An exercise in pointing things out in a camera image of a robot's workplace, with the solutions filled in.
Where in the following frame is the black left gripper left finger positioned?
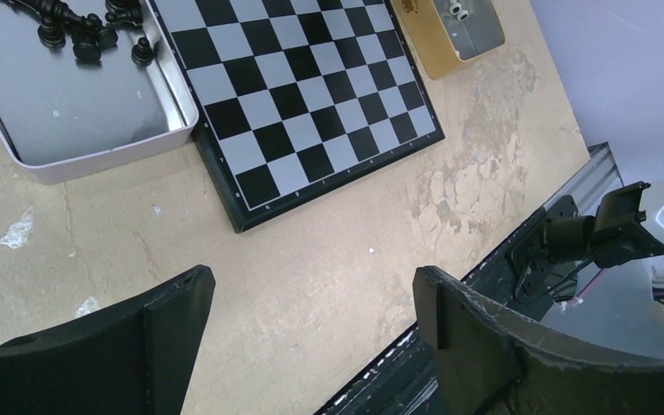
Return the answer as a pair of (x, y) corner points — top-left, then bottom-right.
(0, 265), (215, 414)

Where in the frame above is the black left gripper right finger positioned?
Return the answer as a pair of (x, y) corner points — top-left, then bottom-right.
(412, 265), (664, 414)

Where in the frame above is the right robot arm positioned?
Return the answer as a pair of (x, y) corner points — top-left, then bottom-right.
(413, 180), (664, 414)

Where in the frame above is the silver tin with black pieces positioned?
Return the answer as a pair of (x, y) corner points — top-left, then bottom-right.
(0, 1), (199, 184)

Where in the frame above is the black pawn chess piece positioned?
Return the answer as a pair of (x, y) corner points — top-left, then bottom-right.
(37, 16), (66, 48)

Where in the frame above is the black king chess piece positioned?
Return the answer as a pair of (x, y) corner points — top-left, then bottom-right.
(11, 0), (104, 34)

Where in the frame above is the black and white chessboard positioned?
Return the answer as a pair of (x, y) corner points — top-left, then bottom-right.
(149, 0), (444, 233)

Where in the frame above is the black pawn near tin edge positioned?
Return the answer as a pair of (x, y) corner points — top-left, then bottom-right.
(131, 36), (154, 67)

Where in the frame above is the black mounting rail base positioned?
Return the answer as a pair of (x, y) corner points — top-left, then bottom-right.
(319, 195), (578, 414)

